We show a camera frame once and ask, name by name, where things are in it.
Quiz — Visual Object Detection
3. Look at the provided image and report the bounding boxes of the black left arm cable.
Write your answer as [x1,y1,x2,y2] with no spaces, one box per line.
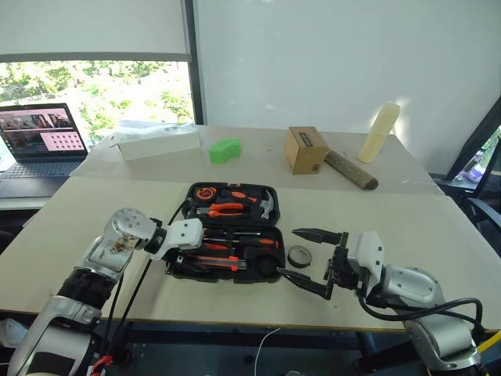
[102,197,195,360]

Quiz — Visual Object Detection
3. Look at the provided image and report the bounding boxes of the yellow cable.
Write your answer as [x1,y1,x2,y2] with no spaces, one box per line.
[483,331,501,353]

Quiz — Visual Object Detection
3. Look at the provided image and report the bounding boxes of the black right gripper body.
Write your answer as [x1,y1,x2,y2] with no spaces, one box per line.
[323,231,363,293]

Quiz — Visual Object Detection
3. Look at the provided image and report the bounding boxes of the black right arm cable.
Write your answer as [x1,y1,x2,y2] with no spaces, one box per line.
[356,291,486,338]

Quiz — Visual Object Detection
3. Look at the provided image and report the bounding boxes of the green foam block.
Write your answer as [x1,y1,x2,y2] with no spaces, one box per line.
[207,137,243,165]

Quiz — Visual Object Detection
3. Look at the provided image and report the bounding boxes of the white roller blind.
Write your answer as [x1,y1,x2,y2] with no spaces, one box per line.
[0,0,193,63]

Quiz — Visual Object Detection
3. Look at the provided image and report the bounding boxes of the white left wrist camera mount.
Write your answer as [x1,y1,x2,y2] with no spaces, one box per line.
[150,218,204,262]

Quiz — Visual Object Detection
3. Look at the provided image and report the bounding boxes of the white hanging cable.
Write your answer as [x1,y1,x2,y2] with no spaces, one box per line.
[253,327,283,376]

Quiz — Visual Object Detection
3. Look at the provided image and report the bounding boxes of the black window post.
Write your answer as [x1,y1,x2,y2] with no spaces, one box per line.
[182,0,207,126]

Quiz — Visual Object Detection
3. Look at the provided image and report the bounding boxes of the cream plastic cylinder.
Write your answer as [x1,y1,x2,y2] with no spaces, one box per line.
[357,102,402,164]

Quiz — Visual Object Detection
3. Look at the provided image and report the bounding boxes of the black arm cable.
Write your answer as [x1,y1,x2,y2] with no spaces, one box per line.
[356,291,486,338]
[102,197,195,360]

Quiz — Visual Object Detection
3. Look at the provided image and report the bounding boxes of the black slanted frame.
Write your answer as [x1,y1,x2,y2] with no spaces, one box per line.
[445,105,501,181]

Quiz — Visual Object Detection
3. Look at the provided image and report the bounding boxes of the dark table frame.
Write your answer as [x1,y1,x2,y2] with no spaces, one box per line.
[93,319,416,376]

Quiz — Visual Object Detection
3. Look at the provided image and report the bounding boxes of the brown rough cylinder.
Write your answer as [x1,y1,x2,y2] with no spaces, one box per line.
[323,150,380,192]

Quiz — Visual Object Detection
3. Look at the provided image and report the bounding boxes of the brown cardboard box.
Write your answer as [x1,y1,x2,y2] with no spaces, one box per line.
[283,125,328,175]

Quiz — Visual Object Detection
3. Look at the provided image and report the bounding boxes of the black orange screwdriver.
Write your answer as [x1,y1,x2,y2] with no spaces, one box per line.
[203,234,281,251]

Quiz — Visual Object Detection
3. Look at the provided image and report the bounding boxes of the steel claw hammer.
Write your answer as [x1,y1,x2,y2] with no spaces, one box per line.
[217,188,277,220]

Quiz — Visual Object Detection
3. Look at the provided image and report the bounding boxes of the orange handled pliers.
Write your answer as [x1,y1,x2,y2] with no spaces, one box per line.
[197,202,246,219]

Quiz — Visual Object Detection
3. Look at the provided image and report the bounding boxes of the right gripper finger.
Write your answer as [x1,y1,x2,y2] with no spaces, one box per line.
[291,228,349,246]
[276,267,337,302]

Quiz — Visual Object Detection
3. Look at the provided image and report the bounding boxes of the orange black utility knife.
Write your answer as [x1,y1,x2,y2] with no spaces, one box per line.
[182,253,247,273]

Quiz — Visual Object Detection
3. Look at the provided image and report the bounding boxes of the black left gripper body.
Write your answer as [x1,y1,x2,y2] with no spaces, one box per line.
[164,249,187,275]

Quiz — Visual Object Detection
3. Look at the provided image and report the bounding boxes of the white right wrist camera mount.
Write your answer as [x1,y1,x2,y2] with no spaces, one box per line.
[347,230,387,291]

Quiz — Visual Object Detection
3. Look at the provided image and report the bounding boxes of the black chair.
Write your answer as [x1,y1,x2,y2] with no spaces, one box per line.
[432,178,501,240]

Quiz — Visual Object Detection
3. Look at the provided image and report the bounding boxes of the black tape roll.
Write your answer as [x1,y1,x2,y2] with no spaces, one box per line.
[287,245,313,269]

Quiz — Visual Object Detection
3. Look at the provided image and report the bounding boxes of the flat white box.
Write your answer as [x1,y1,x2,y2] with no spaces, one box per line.
[109,131,203,163]

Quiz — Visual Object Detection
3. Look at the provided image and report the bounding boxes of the open laptop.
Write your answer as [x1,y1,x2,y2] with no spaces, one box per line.
[0,102,90,181]

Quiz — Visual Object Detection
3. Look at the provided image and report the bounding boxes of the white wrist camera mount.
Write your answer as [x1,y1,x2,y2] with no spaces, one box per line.
[150,218,204,262]
[347,230,387,291]

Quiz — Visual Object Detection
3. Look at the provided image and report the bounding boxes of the black plastic tool case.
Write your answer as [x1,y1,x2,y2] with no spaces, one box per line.
[164,181,286,285]

